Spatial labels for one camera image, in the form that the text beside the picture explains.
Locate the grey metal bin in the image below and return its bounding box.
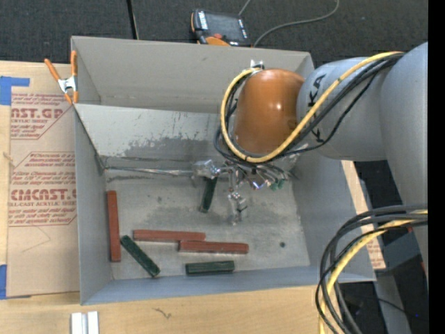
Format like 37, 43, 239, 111
70, 35, 378, 306

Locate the brown cardboard board red print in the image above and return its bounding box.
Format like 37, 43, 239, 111
0, 60, 387, 301

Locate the red-brown flat block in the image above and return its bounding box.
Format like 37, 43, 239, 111
106, 190, 122, 263
132, 229, 207, 243
178, 240, 250, 255

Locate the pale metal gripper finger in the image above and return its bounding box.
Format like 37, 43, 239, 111
227, 190, 249, 226
192, 159, 222, 182

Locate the dark green flat block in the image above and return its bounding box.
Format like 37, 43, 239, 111
199, 176, 219, 214
184, 260, 236, 276
120, 234, 161, 278

